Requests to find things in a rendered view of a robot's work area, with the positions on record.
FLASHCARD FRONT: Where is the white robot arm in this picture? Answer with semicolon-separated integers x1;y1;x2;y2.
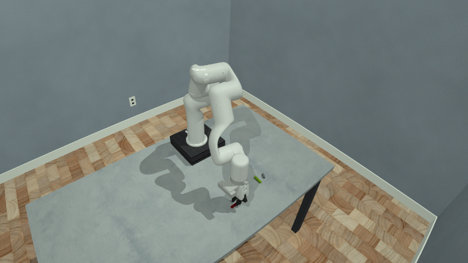
183;62;249;199

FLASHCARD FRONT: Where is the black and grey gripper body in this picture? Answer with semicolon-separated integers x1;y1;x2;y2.
234;184;249;200

